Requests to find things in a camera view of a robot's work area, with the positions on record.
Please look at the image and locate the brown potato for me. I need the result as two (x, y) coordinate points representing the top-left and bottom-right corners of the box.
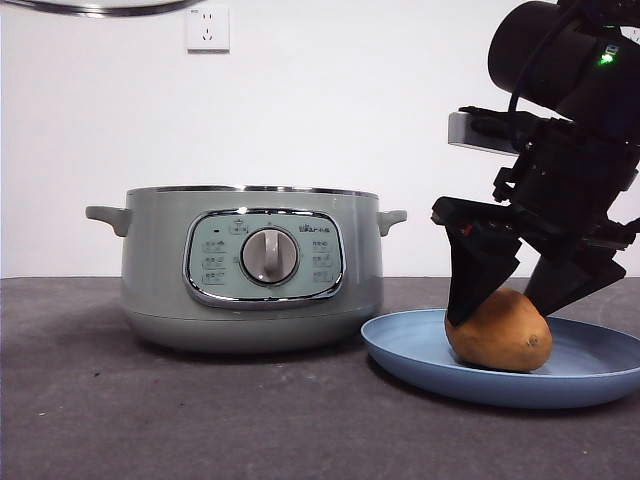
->
(443, 287), (554, 374)

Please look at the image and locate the glass lid with green knob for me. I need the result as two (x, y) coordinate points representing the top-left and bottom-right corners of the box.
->
(18, 0), (202, 19)

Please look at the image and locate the blue round plate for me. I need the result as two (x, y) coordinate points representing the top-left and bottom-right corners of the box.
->
(359, 307), (640, 411)

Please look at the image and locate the pale green electric steamer pot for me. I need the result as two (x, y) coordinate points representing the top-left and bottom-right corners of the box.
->
(84, 184), (408, 356)

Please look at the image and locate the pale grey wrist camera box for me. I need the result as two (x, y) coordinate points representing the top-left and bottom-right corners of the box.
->
(446, 111), (524, 157)

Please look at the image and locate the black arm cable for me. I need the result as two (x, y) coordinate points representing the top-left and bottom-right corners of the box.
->
(506, 0), (597, 119)

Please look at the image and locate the white wall socket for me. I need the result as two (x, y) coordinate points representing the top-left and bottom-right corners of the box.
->
(185, 6), (232, 55)

